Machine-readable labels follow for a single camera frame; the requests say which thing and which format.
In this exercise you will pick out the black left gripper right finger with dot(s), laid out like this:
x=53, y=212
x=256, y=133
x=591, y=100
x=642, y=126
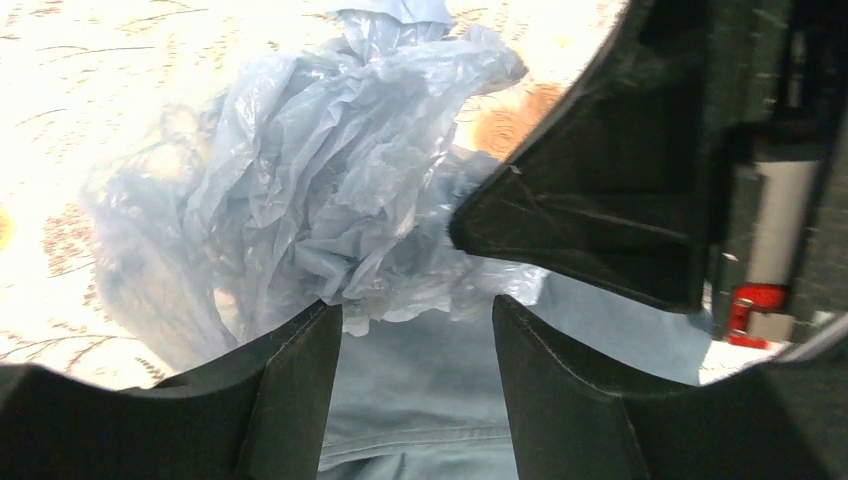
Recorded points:
x=576, y=413

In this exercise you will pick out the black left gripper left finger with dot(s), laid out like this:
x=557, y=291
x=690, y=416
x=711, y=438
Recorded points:
x=258, y=412

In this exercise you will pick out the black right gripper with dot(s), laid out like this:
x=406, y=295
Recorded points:
x=690, y=150

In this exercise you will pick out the light blue plastic trash bag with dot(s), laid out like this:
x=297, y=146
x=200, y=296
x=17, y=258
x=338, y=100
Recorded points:
x=329, y=174

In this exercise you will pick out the grey-blue cloth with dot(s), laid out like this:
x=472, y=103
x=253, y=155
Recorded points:
x=423, y=399

